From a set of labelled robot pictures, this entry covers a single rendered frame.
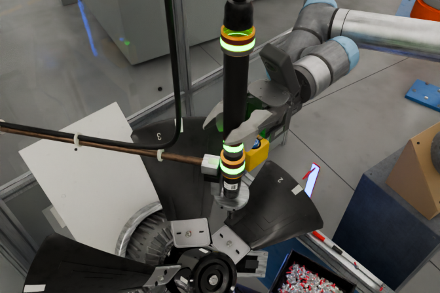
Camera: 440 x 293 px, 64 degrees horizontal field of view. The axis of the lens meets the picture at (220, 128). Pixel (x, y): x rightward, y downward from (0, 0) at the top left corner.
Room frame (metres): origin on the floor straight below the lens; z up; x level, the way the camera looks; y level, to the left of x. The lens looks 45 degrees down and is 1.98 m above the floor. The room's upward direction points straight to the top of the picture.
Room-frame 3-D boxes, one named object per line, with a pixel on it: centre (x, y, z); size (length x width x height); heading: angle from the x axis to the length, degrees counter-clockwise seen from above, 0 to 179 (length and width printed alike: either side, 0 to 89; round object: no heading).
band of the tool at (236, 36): (0.40, -0.02, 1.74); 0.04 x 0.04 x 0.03
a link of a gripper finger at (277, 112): (0.41, -0.08, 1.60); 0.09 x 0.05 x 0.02; 143
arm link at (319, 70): (0.53, -0.16, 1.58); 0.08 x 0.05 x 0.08; 43
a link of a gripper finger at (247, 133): (0.38, -0.04, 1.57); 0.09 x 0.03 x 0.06; 143
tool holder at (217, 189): (0.40, -0.01, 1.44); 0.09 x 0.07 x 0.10; 78
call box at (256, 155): (0.86, -0.09, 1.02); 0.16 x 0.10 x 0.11; 43
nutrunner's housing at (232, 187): (0.40, -0.02, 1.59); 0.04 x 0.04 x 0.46
